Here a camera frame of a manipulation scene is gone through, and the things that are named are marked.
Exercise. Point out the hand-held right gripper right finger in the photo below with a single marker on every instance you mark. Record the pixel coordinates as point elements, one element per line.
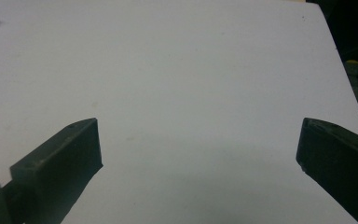
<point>338,155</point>

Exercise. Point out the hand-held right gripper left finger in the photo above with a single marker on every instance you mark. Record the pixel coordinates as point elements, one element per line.
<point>62,161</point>

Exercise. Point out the yellow-tipped dark object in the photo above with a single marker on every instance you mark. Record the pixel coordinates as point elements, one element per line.
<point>354,63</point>

